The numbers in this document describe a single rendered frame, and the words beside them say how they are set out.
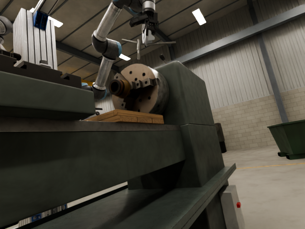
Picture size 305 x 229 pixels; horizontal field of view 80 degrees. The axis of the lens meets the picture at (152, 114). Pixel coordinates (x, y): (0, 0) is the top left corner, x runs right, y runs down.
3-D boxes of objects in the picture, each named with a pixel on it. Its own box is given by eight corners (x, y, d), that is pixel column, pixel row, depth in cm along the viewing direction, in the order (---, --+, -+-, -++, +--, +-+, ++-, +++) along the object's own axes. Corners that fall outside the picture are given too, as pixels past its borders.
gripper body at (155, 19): (158, 30, 106) (159, 10, 107) (144, 27, 103) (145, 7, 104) (154, 36, 113) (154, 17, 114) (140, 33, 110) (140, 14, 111)
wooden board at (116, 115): (107, 137, 100) (106, 130, 101) (164, 123, 82) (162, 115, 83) (53, 140, 75) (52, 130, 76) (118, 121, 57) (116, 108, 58)
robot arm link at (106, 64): (84, 94, 164) (101, 34, 139) (100, 95, 174) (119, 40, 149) (88, 102, 157) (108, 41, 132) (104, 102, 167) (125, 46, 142)
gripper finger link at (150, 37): (155, 45, 105) (155, 30, 106) (145, 43, 103) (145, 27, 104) (153, 47, 108) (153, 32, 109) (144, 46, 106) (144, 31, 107)
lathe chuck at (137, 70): (121, 121, 114) (122, 72, 116) (166, 121, 97) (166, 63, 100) (110, 121, 106) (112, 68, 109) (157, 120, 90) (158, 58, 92)
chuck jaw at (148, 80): (140, 87, 101) (158, 78, 95) (141, 95, 100) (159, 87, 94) (126, 82, 92) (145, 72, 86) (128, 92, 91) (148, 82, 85)
